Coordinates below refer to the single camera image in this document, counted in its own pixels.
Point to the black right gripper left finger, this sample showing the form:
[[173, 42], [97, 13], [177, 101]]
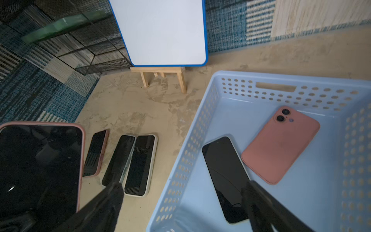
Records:
[[99, 215]]

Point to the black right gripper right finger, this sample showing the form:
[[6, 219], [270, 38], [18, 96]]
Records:
[[266, 214]]

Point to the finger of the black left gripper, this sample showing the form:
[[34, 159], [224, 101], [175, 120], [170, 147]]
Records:
[[18, 223]]

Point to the black phone without case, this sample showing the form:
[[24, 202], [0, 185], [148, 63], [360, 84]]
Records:
[[229, 177]]

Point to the phone pink case purple button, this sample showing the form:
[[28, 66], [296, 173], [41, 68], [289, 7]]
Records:
[[95, 154]]

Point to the face-down phone salmon case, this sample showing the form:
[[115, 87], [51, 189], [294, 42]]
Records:
[[280, 142]]

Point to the wooden tabletop easel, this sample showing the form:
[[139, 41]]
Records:
[[162, 71]]

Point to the green flat board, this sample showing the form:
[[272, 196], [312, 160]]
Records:
[[65, 25]]

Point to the black wire mesh shelf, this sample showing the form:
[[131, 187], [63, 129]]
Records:
[[97, 48]]

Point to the small whiteboard blue frame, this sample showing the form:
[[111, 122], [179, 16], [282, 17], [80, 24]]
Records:
[[163, 33]]

